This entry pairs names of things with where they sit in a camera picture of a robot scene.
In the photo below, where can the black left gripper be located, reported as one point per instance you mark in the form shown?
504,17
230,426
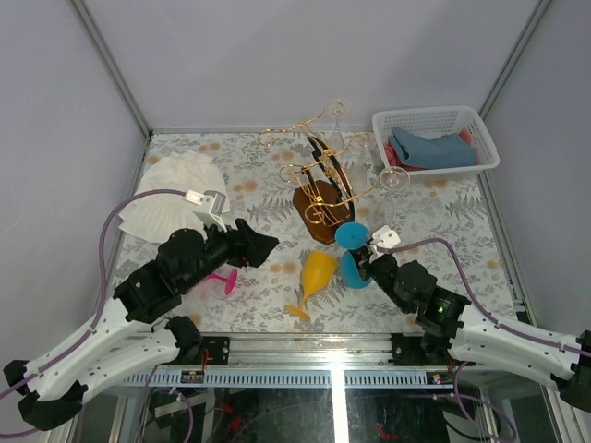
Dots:
253,247

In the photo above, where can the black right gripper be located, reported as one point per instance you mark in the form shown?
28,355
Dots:
366,263

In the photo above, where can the pink plastic wine glass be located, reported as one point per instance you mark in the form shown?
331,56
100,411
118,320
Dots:
229,280

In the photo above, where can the blue plastic wine glass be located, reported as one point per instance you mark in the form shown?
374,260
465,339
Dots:
351,236

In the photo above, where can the yellow plastic goblet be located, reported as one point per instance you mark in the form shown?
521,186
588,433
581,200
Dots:
316,274

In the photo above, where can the gold wire wine glass rack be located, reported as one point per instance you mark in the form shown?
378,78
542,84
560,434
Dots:
325,198

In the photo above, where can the ribbed clear wine glass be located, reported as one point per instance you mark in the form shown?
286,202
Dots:
338,110

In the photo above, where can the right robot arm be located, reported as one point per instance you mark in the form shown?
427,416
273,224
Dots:
457,327

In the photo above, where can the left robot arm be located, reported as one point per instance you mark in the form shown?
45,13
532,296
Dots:
54,387

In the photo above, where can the white cloth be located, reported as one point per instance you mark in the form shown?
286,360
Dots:
154,218

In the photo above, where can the blue cloth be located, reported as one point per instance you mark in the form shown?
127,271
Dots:
443,150

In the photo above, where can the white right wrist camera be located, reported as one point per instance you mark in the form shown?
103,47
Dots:
383,241

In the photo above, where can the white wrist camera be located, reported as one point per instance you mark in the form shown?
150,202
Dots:
208,207
383,241

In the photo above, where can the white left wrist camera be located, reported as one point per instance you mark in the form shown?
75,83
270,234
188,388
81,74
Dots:
208,207

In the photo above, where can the aluminium mounting rail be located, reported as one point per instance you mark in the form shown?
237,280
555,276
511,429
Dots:
319,350

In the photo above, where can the slotted cable duct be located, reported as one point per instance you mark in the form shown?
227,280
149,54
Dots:
222,378

